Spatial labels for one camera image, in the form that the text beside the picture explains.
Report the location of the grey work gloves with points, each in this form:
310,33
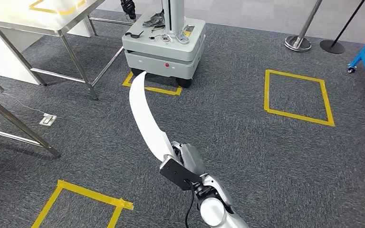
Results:
154,21

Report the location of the white side panel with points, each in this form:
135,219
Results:
0,56

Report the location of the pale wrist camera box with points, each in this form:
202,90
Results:
171,162

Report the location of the white floor socket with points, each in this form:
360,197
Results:
48,119

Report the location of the yellow tape rectangle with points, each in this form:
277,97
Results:
44,10

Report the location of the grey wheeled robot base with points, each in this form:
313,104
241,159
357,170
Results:
163,59

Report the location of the black jointed robot arm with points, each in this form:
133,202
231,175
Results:
128,9

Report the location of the white plastic shell part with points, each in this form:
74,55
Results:
144,119

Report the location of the silver black robot right arm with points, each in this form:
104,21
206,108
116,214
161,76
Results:
214,214

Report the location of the black stand pole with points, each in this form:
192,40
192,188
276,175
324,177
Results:
332,46

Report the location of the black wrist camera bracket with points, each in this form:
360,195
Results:
177,176

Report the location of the yellow floor tape square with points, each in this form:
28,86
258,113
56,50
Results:
266,91
163,91

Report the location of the chrome stanchion post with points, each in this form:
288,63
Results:
299,42

